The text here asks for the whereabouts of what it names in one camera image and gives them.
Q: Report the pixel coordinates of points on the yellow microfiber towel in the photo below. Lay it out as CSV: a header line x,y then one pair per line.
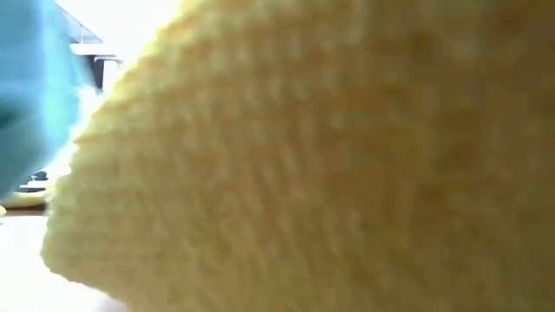
x,y
303,173
21,199

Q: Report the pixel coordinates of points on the blue microfiber towel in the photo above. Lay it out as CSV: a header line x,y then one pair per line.
x,y
30,86

